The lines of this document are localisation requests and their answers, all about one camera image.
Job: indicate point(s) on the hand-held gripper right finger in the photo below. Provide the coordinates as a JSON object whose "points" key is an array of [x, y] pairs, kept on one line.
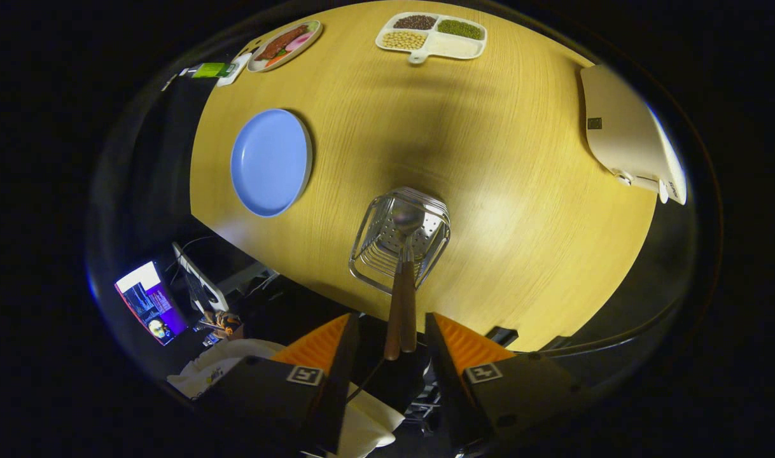
{"points": [[448, 394]]}

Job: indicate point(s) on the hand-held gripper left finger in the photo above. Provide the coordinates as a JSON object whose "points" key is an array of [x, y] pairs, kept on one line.
{"points": [[340, 394]]}

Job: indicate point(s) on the white bag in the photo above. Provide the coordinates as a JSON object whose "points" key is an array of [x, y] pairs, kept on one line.
{"points": [[235, 359]]}

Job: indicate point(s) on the orange patterned object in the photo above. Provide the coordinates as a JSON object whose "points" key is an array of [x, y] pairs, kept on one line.
{"points": [[222, 321]]}

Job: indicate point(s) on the white laptop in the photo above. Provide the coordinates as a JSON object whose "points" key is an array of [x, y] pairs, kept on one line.
{"points": [[200, 283]]}

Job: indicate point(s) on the lit computer monitor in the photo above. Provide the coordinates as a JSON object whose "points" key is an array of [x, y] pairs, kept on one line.
{"points": [[149, 299]]}

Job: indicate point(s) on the blue plate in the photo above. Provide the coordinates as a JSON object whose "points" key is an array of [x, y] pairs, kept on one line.
{"points": [[270, 162]]}

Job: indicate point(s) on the white toaster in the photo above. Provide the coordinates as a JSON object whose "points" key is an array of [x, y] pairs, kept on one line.
{"points": [[623, 133]]}

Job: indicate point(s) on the white square coaster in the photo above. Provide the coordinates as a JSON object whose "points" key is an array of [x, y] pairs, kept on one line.
{"points": [[241, 67]]}

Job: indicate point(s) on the beige food plate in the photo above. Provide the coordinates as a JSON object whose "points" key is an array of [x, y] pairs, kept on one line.
{"points": [[308, 51]]}

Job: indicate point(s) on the white divided tray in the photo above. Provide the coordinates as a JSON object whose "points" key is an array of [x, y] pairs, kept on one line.
{"points": [[454, 46]]}

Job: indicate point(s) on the green label plastic bottle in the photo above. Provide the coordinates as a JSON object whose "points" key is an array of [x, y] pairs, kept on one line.
{"points": [[209, 70]]}

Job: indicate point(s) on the pink ham slice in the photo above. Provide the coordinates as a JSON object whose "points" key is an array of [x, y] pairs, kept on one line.
{"points": [[298, 41]]}

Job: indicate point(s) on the brown steak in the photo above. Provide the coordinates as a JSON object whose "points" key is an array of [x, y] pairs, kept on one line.
{"points": [[279, 43]]}

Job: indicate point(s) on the pile of yellow soybeans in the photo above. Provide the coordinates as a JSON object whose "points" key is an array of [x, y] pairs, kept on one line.
{"points": [[403, 40]]}

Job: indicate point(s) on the pile of green beans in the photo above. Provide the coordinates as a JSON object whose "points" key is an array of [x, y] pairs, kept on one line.
{"points": [[459, 28]]}

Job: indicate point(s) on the pile of dark red beans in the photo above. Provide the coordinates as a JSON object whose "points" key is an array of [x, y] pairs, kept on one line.
{"points": [[415, 22]]}

